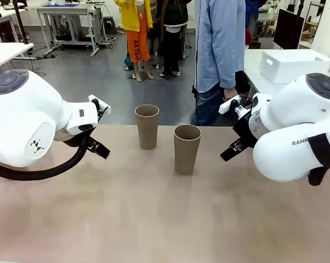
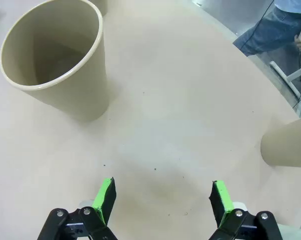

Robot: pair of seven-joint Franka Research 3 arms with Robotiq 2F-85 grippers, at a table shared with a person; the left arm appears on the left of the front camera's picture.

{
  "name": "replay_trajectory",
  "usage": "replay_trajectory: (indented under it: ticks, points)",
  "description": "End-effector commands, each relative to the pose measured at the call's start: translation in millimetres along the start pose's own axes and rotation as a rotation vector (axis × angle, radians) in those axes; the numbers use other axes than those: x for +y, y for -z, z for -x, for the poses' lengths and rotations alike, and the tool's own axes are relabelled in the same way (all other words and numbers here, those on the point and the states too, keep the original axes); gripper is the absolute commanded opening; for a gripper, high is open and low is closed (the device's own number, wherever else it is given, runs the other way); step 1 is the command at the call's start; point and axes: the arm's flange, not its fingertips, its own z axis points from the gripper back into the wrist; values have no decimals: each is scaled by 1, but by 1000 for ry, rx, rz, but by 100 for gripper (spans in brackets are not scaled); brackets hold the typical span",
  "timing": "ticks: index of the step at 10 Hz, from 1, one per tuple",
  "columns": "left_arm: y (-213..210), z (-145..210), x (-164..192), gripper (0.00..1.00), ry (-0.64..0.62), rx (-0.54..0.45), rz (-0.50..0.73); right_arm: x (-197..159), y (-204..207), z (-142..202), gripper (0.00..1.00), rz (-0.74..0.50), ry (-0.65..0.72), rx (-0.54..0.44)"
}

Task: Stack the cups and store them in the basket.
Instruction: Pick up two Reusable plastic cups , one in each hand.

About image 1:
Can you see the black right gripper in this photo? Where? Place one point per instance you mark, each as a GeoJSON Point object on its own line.
{"type": "Point", "coordinates": [245, 128]}

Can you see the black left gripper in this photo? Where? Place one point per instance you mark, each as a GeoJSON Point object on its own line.
{"type": "Point", "coordinates": [86, 138]}

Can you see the brown paper cup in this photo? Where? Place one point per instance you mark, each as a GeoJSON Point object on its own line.
{"type": "Point", "coordinates": [147, 131]}
{"type": "Point", "coordinates": [187, 153]}

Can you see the white plastic basket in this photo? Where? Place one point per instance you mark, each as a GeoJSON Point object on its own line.
{"type": "Point", "coordinates": [293, 67]}

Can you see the person's left forearm blue sleeve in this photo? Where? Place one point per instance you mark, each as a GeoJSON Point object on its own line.
{"type": "Point", "coordinates": [228, 68]}

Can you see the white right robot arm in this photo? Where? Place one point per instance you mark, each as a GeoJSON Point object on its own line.
{"type": "Point", "coordinates": [291, 115]}

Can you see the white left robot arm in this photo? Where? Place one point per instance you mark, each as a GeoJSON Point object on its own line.
{"type": "Point", "coordinates": [30, 115]}

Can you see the person's left hand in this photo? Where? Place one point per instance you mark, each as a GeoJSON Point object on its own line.
{"type": "Point", "coordinates": [229, 94]}

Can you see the white side table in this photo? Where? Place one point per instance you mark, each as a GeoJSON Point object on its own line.
{"type": "Point", "coordinates": [252, 71]}

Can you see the person in light blue shirt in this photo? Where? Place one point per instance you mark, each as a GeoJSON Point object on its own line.
{"type": "Point", "coordinates": [217, 41]}

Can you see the person in yellow jacket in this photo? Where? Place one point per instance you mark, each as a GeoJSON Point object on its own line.
{"type": "Point", "coordinates": [136, 30]}

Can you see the person in black clothes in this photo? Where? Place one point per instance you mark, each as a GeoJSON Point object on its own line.
{"type": "Point", "coordinates": [171, 33]}

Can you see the black monitor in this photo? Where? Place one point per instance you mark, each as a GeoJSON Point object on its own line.
{"type": "Point", "coordinates": [288, 28]}

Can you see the grey workshop desk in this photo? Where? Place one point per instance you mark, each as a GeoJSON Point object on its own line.
{"type": "Point", "coordinates": [63, 12]}

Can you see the black stand pole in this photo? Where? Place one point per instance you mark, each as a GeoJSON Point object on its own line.
{"type": "Point", "coordinates": [19, 22]}

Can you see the white desk with dark shelf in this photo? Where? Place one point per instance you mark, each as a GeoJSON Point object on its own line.
{"type": "Point", "coordinates": [0, 24]}

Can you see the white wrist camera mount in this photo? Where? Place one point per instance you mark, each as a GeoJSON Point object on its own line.
{"type": "Point", "coordinates": [99, 102]}
{"type": "Point", "coordinates": [228, 105]}

